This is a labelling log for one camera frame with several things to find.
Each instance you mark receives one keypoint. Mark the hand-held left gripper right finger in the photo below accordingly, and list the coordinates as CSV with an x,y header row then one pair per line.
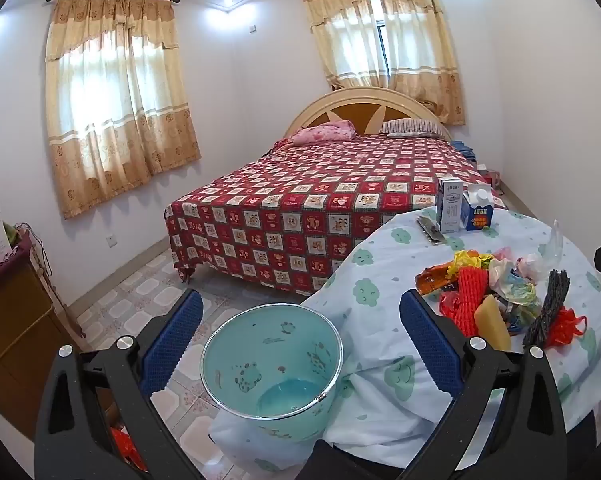
x,y
430,345

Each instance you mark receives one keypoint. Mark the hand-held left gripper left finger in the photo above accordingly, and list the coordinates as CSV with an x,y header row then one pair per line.
x,y
173,342

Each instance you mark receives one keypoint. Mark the teal printed waste bin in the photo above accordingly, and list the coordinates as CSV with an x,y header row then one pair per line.
x,y
260,350

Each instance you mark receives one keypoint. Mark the clear plastic bag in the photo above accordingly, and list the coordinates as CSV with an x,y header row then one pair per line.
x,y
554,245

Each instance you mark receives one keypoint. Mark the orange foil wrapper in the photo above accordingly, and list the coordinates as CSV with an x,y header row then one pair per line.
x,y
433,280

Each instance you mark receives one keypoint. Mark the yellow sponge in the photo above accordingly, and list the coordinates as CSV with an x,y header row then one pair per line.
x,y
492,322

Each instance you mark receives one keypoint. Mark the black knit strip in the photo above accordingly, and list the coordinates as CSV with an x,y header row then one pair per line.
x,y
550,305

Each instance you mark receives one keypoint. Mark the red ribbon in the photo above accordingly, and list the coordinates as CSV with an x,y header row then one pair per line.
x,y
567,327

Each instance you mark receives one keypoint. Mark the table with cloud cloth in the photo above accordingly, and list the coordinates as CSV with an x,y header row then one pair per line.
x,y
380,280

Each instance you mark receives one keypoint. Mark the white pink plastic bag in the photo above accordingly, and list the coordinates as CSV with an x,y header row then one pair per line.
x,y
522,265

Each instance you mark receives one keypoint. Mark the yellow plastic wrapper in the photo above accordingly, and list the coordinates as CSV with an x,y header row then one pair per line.
x,y
468,260

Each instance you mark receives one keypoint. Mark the large red plastic bag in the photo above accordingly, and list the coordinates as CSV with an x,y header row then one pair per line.
x,y
128,447

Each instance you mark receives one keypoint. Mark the small blue gable-top carton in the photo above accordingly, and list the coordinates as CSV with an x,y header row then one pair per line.
x,y
478,212

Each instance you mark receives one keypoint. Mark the tall white blue carton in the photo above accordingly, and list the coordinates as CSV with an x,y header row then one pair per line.
x,y
450,205

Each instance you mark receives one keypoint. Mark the pink box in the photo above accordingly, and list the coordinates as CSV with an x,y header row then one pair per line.
x,y
491,176

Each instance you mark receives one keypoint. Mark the brown wooden cabinet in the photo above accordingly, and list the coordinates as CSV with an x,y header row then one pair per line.
x,y
15,320

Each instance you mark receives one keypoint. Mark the blue folded cloths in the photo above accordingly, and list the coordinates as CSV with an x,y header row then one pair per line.
x,y
463,150

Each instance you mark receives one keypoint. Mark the bed with red quilt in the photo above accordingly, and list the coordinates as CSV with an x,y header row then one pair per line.
x,y
305,200

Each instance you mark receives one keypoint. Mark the green cloth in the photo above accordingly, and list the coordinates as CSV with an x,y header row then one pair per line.
x,y
13,234

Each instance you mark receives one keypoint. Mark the striped pillow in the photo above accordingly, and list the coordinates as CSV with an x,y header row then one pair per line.
x,y
413,126

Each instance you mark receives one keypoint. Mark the pink pillow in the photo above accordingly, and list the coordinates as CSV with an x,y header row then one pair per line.
x,y
325,132

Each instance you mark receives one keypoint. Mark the wide beige patterned curtain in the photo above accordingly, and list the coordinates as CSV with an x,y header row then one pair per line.
x,y
115,110

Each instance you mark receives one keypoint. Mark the beige wooden headboard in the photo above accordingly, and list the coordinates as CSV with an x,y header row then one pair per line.
x,y
360,110

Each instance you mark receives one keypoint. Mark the narrow beige patterned curtain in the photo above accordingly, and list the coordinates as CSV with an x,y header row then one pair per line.
x,y
420,35

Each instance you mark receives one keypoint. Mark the wall outlet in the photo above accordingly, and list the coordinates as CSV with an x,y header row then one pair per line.
x,y
111,240

